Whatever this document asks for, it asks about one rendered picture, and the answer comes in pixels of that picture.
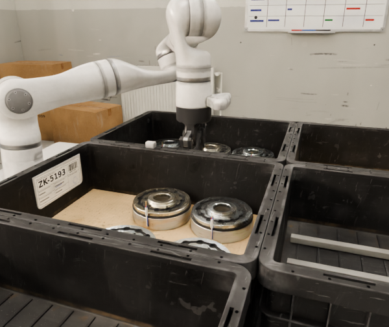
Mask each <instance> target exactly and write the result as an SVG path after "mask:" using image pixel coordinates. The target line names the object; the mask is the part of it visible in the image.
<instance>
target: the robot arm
mask: <svg viewBox="0 0 389 327"><path fill-rule="evenodd" d="M166 19H167V25H168V27H169V31H170V33H169V34H168V35H167V36H166V37H165V38H164V39H163V40H162V41H161V43H160V44H159V45H158V46H157V49H156V57H157V59H158V64H159V67H160V69H161V71H151V70H147V69H142V68H140V67H137V66H134V65H132V64H129V63H127V62H124V61H122V60H118V59H114V58H109V59H105V60H98V61H94V62H89V63H87V64H82V65H80V66H77V67H74V68H72V69H70V70H68V71H65V72H63V73H60V74H57V75H53V76H48V77H39V78H33V79H23V78H21V77H17V76H7V77H3V78H1V79H0V152H1V161H2V166H3V174H2V176H1V177H2V180H4V179H6V178H8V177H10V176H12V175H15V174H17V173H19V172H21V171H23V170H25V169H28V168H29V167H32V166H33V165H36V164H38V163H40V162H42V161H43V151H42V143H41V133H40V128H39V125H38V116H37V115H38V114H41V113H44V112H47V111H49V110H52V109H55V108H58V107H61V106H65V105H68V104H76V103H83V102H87V101H93V100H97V99H103V98H106V97H111V96H114V95H118V94H121V93H125V92H128V91H132V90H136V89H139V88H144V87H148V86H155V85H159V84H166V83H171V82H176V119H177V121H179V122H180V123H183V124H184V125H185V130H183V135H182V136H183V137H181V136H180V148H181V149H192V150H199V151H203V150H204V149H203V148H204V147H205V146H206V144H205V140H206V123H207V122H209V121H210V120H211V109H213V110H225V109H226V108H227V107H228V106H229V105H230V104H231V94H230V93H219V94H212V91H211V55H210V54H209V52H207V51H205V50H201V49H196V47H197V46H198V44H199V43H202V42H204V41H206V40H208V39H210V38H212V37H213V36H214V35H215V34H216V33H217V31H218V29H219V27H220V24H221V20H222V12H221V9H220V6H219V5H218V3H217V2H216V1H215V0H171V1H170V2H169V4H168V6H167V9H166ZM200 139H201V140H200Z"/></svg>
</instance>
